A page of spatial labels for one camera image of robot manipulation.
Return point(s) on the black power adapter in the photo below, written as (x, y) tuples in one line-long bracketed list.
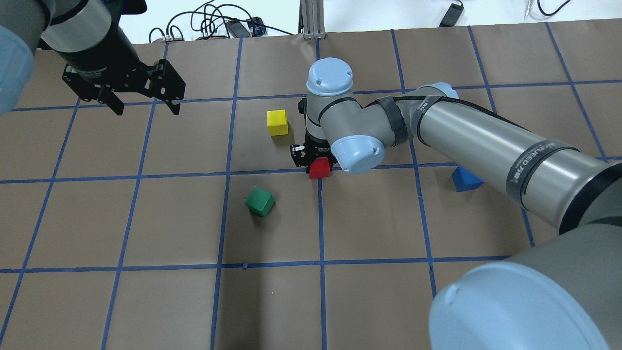
[(452, 15)]

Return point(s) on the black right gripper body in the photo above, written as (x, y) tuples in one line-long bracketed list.
[(316, 146)]

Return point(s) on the brown paper table mat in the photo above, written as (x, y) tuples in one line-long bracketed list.
[(131, 233)]

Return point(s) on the blue wooden block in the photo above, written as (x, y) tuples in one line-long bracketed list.
[(464, 180)]

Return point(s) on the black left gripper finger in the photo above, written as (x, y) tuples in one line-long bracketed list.
[(110, 99), (174, 105)]

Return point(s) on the red wooden block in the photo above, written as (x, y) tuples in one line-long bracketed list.
[(320, 168)]

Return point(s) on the yellow wooden block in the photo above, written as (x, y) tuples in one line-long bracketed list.
[(277, 122)]

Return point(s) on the aluminium frame post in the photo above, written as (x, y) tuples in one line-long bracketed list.
[(311, 19)]

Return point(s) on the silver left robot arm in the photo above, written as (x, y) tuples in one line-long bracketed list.
[(100, 61)]

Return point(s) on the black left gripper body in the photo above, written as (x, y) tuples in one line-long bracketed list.
[(99, 54)]

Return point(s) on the black usb hub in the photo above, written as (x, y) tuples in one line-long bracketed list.
[(253, 27)]

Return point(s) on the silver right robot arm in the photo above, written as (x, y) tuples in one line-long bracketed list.
[(564, 294)]

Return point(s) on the green wooden block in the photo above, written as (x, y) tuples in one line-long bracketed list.
[(260, 201)]

